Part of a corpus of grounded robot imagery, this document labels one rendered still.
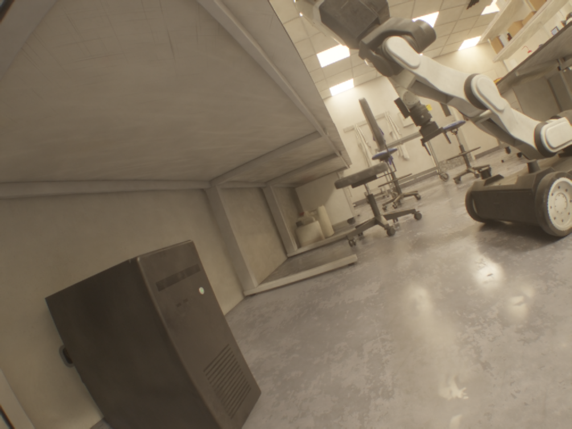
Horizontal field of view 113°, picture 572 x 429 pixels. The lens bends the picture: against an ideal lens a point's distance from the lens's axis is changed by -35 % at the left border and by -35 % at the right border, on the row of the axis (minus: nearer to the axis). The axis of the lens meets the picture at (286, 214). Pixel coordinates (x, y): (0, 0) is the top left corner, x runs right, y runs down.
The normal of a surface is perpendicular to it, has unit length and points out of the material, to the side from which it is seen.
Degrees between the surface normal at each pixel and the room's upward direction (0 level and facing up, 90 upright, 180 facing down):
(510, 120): 113
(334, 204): 90
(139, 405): 90
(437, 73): 102
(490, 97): 90
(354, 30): 127
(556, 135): 90
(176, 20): 180
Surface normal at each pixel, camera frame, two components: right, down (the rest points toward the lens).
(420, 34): 0.12, 0.34
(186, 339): 0.90, -0.35
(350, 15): -0.25, 0.40
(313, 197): -0.26, 0.09
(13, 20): 0.37, 0.93
